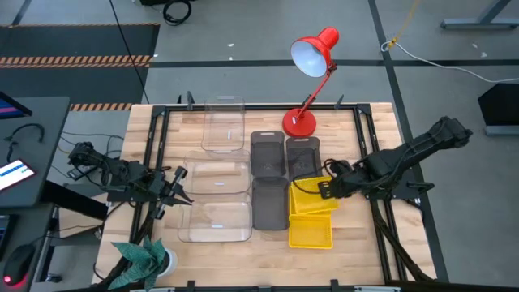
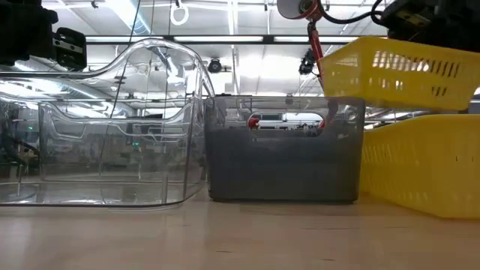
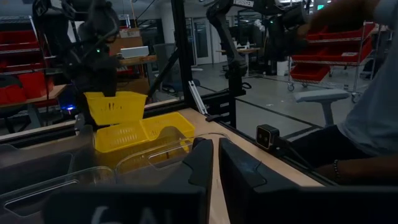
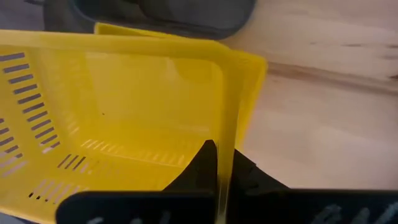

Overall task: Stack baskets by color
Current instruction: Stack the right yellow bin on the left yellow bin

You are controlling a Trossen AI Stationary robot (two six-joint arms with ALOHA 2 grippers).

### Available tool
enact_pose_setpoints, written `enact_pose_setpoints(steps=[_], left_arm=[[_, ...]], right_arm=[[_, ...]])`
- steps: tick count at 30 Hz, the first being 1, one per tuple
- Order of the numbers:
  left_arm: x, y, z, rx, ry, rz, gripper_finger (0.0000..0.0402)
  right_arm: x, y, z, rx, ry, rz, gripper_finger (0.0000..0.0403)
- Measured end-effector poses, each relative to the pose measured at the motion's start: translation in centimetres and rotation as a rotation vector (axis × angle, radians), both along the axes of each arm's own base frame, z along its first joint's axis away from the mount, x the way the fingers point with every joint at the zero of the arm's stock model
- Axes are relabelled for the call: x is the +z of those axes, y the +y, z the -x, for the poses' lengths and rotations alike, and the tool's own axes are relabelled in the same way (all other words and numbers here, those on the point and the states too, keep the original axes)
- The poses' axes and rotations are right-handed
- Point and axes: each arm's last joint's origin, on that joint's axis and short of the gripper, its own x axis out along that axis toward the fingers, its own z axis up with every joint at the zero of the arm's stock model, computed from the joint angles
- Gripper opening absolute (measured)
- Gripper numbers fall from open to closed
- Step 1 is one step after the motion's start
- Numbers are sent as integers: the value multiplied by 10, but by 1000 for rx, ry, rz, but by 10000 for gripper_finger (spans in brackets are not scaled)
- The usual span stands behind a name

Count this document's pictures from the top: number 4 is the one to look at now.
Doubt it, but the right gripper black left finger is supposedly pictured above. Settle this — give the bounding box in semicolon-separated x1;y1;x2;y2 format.
55;139;218;224

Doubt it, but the yellow slotted plastic basket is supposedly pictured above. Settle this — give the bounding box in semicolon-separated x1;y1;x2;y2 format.
94;22;268;150
0;29;246;224

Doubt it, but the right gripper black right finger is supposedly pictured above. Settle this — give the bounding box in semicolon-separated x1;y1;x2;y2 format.
228;149;398;224

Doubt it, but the black plastic basket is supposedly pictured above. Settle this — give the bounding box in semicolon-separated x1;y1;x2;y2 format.
43;0;257;40

